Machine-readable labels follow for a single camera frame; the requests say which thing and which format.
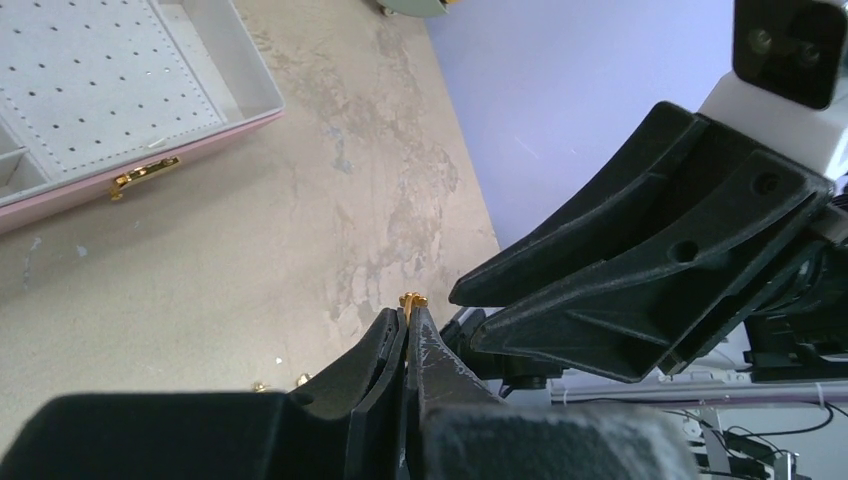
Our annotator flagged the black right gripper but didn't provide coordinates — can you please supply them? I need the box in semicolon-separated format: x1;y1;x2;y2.
470;151;847;383

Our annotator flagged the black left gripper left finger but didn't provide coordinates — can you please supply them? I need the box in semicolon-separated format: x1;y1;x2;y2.
1;308;406;479

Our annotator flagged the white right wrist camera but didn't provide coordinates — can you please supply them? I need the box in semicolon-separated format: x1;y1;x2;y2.
699;0;847;180

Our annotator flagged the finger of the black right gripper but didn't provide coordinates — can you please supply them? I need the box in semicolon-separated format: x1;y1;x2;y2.
449;102;756;307

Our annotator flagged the gold hoop earring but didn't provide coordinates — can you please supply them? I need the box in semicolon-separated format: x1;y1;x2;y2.
399;292;429;325

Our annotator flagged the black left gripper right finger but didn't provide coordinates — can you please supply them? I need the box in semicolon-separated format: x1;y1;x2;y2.
405;307;698;479

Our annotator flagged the pink jewelry box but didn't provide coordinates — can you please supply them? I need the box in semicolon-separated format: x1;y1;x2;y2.
1;0;284;232

